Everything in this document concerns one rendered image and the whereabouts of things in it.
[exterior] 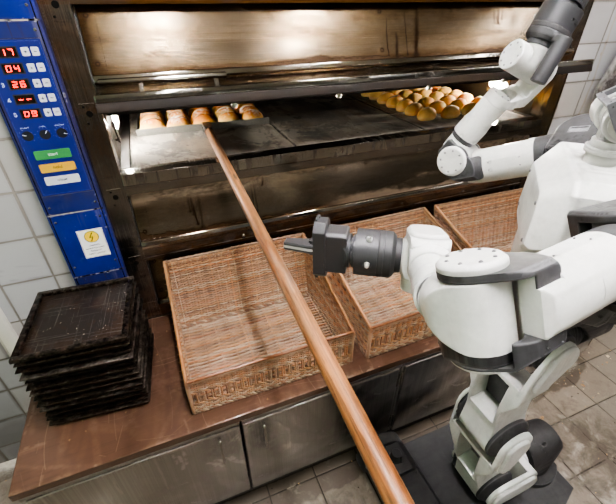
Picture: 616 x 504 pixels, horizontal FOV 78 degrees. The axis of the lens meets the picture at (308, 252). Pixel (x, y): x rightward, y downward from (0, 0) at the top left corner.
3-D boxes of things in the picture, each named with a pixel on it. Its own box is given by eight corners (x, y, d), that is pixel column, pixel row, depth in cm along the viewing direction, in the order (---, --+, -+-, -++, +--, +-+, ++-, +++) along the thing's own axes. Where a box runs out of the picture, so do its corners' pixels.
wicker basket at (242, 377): (175, 315, 153) (160, 259, 137) (305, 282, 170) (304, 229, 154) (190, 418, 115) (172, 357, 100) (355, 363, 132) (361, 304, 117)
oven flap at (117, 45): (96, 86, 104) (74, 4, 98) (564, 55, 159) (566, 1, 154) (94, 82, 100) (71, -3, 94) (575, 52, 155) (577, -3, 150)
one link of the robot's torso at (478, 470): (476, 443, 145) (488, 372, 116) (518, 495, 130) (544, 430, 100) (442, 463, 142) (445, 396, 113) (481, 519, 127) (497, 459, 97)
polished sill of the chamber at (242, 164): (123, 180, 125) (120, 168, 123) (528, 123, 181) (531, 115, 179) (123, 187, 121) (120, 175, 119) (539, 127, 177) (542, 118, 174)
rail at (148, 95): (94, 103, 94) (95, 104, 96) (593, 64, 150) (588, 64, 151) (92, 95, 93) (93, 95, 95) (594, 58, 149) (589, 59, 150)
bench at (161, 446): (92, 433, 172) (42, 345, 139) (502, 301, 247) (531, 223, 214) (81, 580, 128) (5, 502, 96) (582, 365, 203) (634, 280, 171)
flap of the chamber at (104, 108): (97, 114, 95) (105, 113, 112) (592, 71, 151) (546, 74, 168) (94, 103, 94) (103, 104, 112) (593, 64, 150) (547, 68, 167)
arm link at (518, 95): (550, 55, 90) (505, 104, 99) (525, 39, 86) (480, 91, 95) (564, 69, 86) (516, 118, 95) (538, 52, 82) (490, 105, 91)
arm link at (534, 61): (549, 35, 90) (520, 84, 94) (519, 14, 85) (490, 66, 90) (590, 38, 80) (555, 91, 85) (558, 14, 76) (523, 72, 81)
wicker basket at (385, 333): (311, 282, 170) (311, 229, 155) (415, 254, 188) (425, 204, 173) (366, 361, 133) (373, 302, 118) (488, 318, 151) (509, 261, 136)
